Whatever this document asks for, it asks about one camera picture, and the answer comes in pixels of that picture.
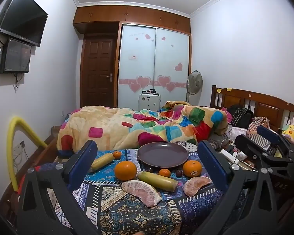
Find wooden overhead cabinet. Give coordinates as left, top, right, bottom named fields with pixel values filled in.
left=73, top=5, right=191, bottom=33

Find black bag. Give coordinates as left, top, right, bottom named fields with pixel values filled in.
left=229, top=104, right=253, bottom=129

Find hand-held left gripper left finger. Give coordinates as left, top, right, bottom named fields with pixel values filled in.
left=16, top=140, right=102, bottom=235

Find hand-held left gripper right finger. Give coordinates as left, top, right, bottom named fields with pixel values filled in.
left=197, top=140, right=285, bottom=235

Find frosted sliding door wardrobe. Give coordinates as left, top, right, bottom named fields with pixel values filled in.
left=118, top=22, right=192, bottom=109

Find pink heart stickers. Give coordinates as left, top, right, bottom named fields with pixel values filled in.
left=120, top=32, right=189, bottom=93

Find white power strip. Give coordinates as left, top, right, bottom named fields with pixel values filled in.
left=220, top=149, right=247, bottom=164

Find large orange with sticker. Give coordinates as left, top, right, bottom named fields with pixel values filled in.
left=182, top=160, right=203, bottom=178

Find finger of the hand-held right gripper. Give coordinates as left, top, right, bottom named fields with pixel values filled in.
left=235, top=134, right=294, bottom=170
left=256, top=125, right=294, bottom=157

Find wall power socket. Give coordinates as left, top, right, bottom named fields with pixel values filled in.
left=13, top=141, right=25, bottom=153

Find colourful checked blanket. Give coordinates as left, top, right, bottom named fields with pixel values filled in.
left=57, top=100, right=228, bottom=158

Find black wall television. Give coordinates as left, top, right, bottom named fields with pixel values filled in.
left=0, top=0, right=49, bottom=47

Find striped cloth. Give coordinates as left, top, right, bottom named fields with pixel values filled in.
left=249, top=116, right=273, bottom=150

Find yellow foam tube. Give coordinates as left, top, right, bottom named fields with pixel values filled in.
left=6, top=116, right=48, bottom=191

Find patterned patchwork cloth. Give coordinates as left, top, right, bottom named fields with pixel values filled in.
left=34, top=142, right=240, bottom=235

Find white box appliance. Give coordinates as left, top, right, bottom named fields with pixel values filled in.
left=138, top=93, right=161, bottom=112

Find standing electric fan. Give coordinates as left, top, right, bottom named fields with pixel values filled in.
left=186, top=70, right=203, bottom=104

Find yellow plush toy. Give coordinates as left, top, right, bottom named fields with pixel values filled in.
left=282, top=113, right=294, bottom=145

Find brown wooden door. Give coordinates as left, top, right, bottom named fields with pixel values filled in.
left=80, top=34, right=118, bottom=108

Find small peeled pomelo segment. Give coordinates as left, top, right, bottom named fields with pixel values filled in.
left=183, top=176, right=212, bottom=197

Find dark purple round plate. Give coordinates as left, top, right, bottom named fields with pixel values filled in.
left=137, top=142, right=189, bottom=169

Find large peeled pomelo segment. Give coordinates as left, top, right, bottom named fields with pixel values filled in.
left=121, top=180, right=162, bottom=206

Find small black wall monitor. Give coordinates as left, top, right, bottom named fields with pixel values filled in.
left=0, top=38, right=32, bottom=74

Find wooden bed headboard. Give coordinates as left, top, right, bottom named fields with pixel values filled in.
left=210, top=85, right=294, bottom=133

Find grey printed pillow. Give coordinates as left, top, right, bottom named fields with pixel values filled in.
left=206, top=137, right=226, bottom=150

